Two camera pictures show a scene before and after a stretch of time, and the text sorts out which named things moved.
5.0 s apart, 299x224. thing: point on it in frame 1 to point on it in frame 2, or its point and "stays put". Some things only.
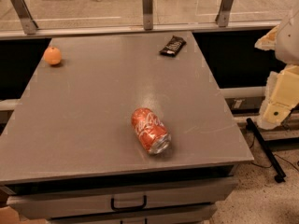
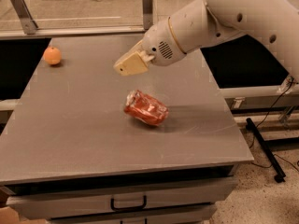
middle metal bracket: x=148 y=8 stays put
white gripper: x=289 y=42 to x=160 y=44
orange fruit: x=52 y=55 stays put
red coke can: x=151 y=133 to x=146 y=107
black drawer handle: x=145 y=201 stays put
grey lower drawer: x=185 y=216 stays put
